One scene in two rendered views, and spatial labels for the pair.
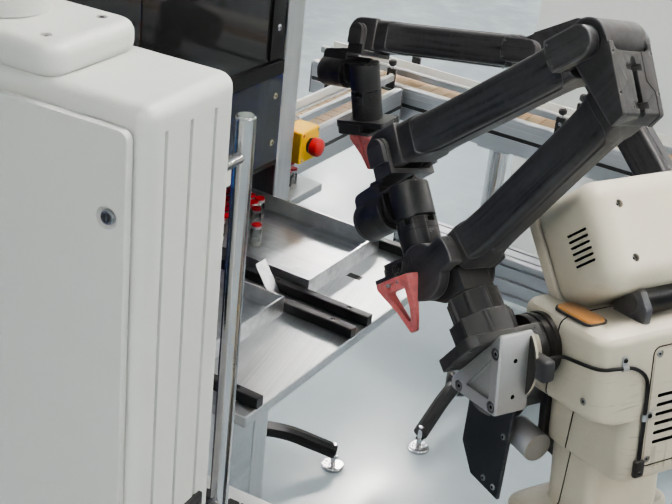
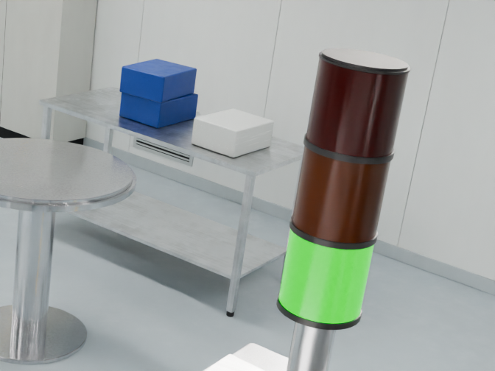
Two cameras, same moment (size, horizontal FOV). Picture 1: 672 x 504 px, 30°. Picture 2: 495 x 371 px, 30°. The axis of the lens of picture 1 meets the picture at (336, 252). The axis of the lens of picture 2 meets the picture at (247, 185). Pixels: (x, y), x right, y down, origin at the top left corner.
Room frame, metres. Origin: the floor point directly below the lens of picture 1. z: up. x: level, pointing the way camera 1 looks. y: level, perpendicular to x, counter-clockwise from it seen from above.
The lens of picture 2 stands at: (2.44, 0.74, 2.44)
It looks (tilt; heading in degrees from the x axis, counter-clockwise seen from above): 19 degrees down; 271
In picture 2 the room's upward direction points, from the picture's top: 9 degrees clockwise
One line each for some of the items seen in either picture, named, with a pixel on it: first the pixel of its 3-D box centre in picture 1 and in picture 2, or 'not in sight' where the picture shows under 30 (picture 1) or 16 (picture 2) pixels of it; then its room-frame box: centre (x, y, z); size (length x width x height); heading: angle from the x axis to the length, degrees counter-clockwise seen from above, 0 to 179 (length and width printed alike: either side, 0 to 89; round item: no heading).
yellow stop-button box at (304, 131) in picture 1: (296, 140); not in sight; (2.49, 0.11, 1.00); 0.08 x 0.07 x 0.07; 61
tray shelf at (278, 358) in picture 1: (250, 291); not in sight; (2.03, 0.15, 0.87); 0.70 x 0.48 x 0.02; 151
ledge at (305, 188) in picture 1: (279, 186); not in sight; (2.53, 0.14, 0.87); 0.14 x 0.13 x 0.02; 61
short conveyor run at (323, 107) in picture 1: (310, 121); not in sight; (2.81, 0.09, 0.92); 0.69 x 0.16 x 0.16; 151
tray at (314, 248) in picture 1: (272, 236); not in sight; (2.22, 0.13, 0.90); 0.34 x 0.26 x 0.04; 61
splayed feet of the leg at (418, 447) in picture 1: (457, 393); not in sight; (3.02, -0.39, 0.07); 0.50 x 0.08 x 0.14; 151
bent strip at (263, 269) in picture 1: (289, 288); not in sight; (1.99, 0.08, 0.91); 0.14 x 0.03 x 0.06; 60
